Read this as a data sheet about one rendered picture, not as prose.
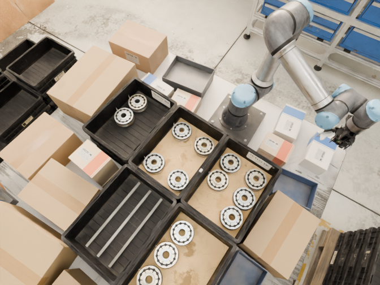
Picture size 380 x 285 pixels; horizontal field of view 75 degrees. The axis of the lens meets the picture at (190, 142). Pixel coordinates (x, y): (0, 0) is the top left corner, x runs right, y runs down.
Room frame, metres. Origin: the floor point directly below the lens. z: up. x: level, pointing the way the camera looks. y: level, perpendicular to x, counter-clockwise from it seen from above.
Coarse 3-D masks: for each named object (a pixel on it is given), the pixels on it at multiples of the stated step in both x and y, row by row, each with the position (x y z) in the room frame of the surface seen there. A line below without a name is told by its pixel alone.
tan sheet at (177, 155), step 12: (180, 120) 0.68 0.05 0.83; (168, 132) 0.60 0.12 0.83; (192, 132) 0.60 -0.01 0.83; (168, 144) 0.53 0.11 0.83; (180, 144) 0.53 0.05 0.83; (192, 144) 0.54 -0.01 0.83; (216, 144) 0.54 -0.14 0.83; (168, 156) 0.46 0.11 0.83; (180, 156) 0.47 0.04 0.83; (192, 156) 0.47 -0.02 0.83; (144, 168) 0.40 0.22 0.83; (168, 168) 0.40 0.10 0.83; (180, 168) 0.40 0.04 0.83; (192, 168) 0.41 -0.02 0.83; (180, 180) 0.34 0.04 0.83
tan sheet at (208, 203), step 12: (240, 156) 0.48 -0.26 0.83; (216, 168) 0.41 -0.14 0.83; (240, 168) 0.41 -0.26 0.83; (252, 168) 0.42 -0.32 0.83; (204, 180) 0.34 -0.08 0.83; (216, 180) 0.35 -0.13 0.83; (240, 180) 0.35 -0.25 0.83; (204, 192) 0.29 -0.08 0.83; (216, 192) 0.29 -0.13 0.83; (228, 192) 0.29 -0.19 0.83; (192, 204) 0.23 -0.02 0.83; (204, 204) 0.23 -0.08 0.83; (216, 204) 0.23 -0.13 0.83; (228, 204) 0.23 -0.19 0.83; (216, 216) 0.18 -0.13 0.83
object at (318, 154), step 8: (312, 136) 0.66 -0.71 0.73; (312, 144) 0.58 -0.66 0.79; (320, 144) 0.58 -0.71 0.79; (328, 144) 0.58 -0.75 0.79; (304, 152) 0.56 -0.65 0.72; (312, 152) 0.53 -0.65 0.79; (320, 152) 0.53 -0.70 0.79; (328, 152) 0.53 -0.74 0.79; (304, 160) 0.49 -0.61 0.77; (312, 160) 0.49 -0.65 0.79; (320, 160) 0.49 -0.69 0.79; (328, 160) 0.49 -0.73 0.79; (312, 168) 0.46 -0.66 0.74; (320, 168) 0.45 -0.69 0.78
